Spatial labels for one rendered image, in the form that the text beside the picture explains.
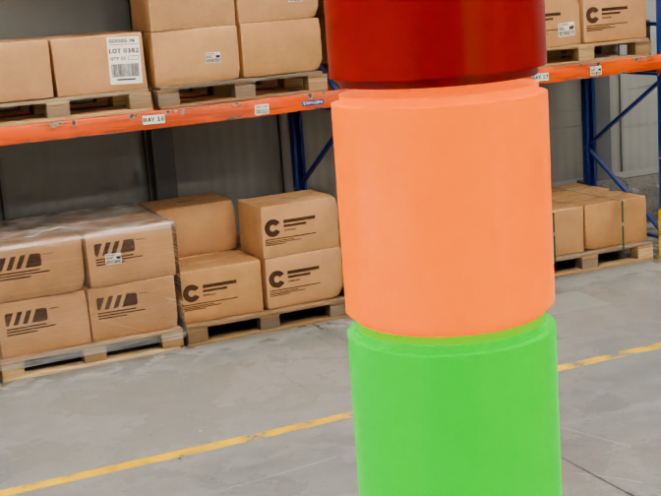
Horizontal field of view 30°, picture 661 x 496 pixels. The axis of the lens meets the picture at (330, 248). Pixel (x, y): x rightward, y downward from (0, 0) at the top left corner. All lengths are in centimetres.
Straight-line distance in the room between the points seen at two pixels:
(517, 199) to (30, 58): 767
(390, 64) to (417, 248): 4
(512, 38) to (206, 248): 858
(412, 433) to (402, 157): 6
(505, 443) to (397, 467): 3
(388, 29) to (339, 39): 1
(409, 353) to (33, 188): 904
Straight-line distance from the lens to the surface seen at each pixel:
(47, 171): 931
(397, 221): 27
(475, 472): 28
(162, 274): 819
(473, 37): 26
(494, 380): 28
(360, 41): 27
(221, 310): 844
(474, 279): 27
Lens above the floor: 229
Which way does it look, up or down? 12 degrees down
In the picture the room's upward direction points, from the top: 4 degrees counter-clockwise
